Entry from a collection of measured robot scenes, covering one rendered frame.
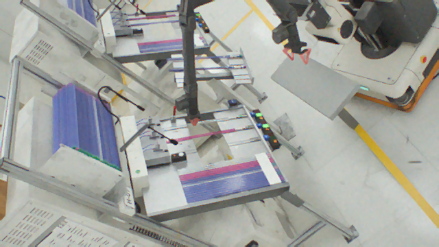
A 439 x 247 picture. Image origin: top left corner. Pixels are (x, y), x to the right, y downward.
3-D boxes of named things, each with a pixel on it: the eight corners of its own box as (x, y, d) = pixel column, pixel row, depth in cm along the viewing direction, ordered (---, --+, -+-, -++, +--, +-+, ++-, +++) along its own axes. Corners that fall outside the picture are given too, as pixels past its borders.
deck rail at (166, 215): (287, 191, 216) (288, 182, 212) (288, 193, 214) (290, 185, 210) (147, 221, 198) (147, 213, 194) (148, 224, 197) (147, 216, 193)
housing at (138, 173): (136, 133, 249) (134, 114, 240) (150, 194, 213) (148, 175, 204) (122, 136, 247) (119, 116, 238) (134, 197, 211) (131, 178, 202)
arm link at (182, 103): (197, 87, 228) (188, 82, 234) (178, 95, 223) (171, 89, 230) (200, 106, 234) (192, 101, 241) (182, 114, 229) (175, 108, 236)
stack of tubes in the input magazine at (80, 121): (110, 105, 229) (67, 79, 212) (121, 169, 192) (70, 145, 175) (95, 120, 232) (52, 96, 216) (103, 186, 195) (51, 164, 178)
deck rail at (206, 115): (242, 112, 266) (243, 104, 262) (243, 114, 264) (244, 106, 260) (128, 131, 248) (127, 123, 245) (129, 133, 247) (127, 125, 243)
